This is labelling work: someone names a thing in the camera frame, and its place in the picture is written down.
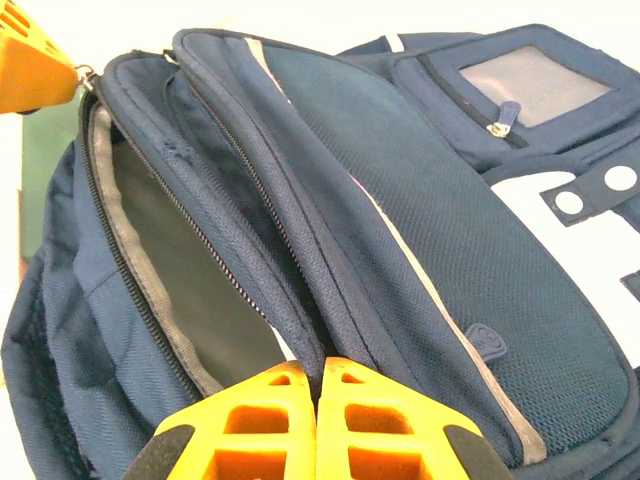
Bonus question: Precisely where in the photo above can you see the navy blue backpack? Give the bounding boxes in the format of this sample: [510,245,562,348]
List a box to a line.
[0,22,640,480]

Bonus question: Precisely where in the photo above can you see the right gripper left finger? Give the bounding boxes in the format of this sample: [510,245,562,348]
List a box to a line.
[119,359,319,480]

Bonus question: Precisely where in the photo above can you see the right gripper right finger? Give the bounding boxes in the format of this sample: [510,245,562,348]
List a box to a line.
[318,355,516,480]

